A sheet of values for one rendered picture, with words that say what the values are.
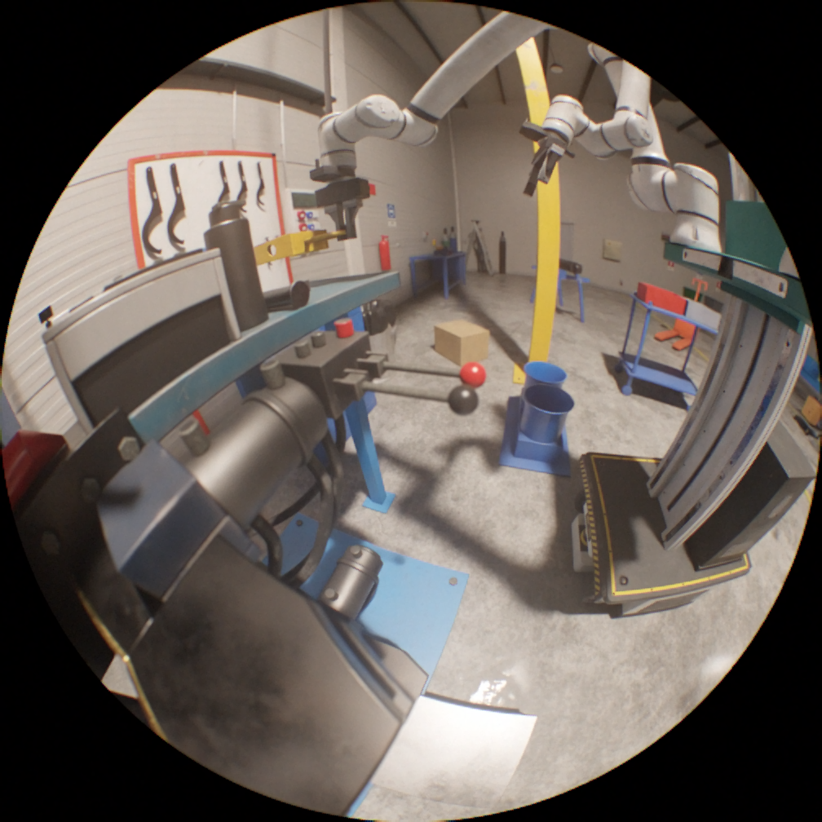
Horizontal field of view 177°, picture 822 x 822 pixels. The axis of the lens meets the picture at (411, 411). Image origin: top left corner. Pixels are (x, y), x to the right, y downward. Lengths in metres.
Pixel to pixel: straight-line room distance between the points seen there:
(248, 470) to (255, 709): 0.21
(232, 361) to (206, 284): 0.11
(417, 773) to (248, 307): 1.24
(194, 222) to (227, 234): 2.01
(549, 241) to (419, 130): 1.60
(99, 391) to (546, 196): 2.29
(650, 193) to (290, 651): 1.20
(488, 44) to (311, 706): 0.88
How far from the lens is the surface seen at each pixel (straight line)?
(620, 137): 0.86
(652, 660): 1.49
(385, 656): 0.62
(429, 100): 0.74
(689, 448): 1.19
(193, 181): 2.56
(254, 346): 0.40
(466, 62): 0.74
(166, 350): 0.35
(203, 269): 0.37
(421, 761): 1.06
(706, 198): 1.02
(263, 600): 0.17
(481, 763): 1.08
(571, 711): 1.29
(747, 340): 1.05
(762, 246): 0.97
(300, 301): 0.47
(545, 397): 1.66
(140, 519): 0.24
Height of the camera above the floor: 1.14
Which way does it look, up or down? 36 degrees down
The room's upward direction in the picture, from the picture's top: 6 degrees counter-clockwise
